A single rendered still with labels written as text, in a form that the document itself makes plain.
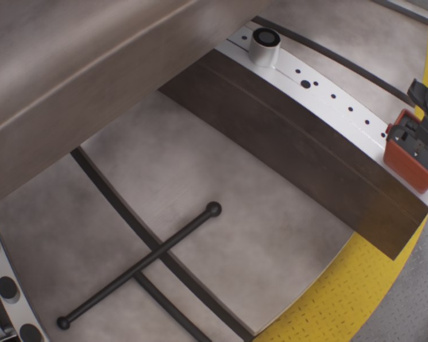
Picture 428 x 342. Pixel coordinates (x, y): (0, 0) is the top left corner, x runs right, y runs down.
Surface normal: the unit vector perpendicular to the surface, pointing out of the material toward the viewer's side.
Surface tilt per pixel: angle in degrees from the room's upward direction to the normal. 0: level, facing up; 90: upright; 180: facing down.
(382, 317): 0
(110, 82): 90
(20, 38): 67
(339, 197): 90
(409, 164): 97
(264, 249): 0
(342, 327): 0
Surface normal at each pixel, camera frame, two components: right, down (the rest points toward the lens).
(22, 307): 0.07, -0.48
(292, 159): -0.61, 0.67
